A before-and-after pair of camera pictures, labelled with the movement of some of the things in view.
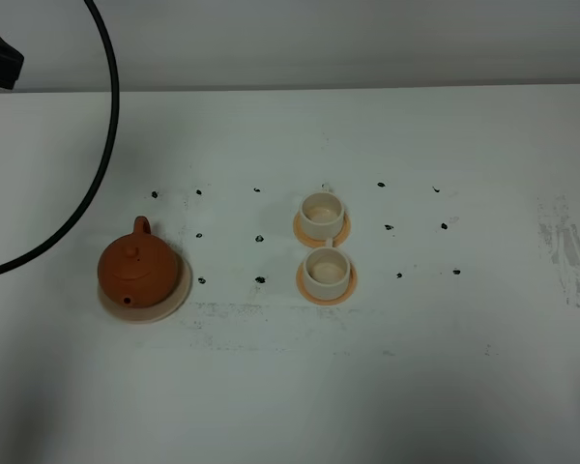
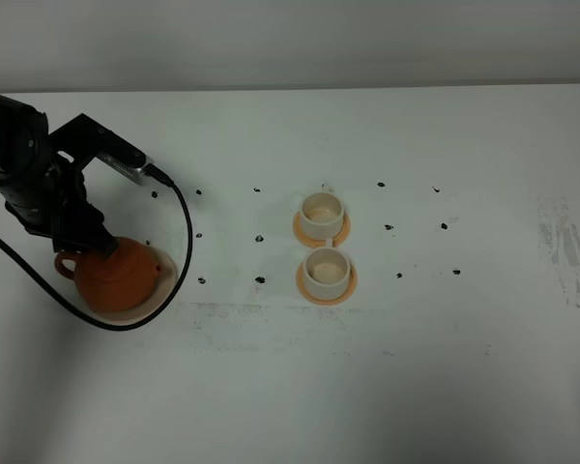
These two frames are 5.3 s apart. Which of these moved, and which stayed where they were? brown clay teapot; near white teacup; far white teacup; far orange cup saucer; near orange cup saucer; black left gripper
Moved: brown clay teapot; black left gripper
Stayed: far white teacup; near white teacup; far orange cup saucer; near orange cup saucer
